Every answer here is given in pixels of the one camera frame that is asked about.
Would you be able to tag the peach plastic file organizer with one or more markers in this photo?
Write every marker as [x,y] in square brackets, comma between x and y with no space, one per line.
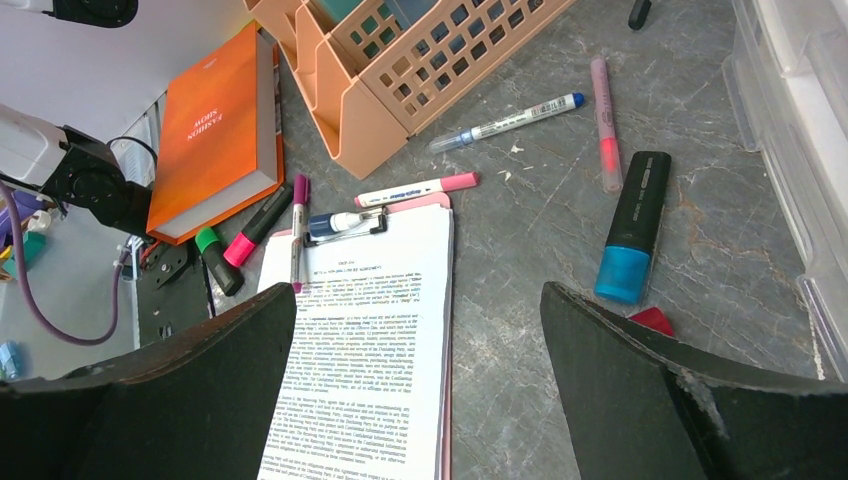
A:
[370,83]

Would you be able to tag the magenta marker pen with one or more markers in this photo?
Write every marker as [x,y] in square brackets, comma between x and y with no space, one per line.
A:
[299,228]

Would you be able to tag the blue highlighter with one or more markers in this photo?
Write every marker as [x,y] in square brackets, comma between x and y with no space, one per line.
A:
[629,249]

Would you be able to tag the orange book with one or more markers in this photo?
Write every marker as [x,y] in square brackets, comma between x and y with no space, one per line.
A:
[221,143]

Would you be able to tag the black microphone on tripod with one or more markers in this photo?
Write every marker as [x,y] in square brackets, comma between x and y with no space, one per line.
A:
[638,14]

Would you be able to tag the pink thin pen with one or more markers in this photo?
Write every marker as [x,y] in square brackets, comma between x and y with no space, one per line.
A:
[611,169]

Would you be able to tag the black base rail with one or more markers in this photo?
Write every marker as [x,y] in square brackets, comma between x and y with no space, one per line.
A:
[173,292]

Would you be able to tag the blue cap white marker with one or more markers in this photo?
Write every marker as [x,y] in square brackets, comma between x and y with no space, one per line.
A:
[331,227]

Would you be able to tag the pink white marker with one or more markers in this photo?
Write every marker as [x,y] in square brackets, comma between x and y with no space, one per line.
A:
[416,190]

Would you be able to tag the white plastic drawer unit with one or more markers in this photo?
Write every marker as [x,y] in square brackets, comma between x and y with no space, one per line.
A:
[787,80]

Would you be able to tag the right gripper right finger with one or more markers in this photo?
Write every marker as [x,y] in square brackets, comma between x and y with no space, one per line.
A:
[642,405]

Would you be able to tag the printed white paper sheet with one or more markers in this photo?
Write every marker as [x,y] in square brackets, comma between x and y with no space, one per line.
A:
[366,392]

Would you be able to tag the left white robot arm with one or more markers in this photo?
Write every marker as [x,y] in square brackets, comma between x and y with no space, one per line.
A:
[63,163]

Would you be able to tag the clear barrel pen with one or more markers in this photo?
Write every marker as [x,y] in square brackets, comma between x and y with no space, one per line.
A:
[528,116]

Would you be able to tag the green highlighter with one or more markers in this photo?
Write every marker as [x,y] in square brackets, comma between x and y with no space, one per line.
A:
[211,249]

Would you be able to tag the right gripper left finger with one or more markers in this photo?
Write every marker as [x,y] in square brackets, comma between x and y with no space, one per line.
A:
[197,405]

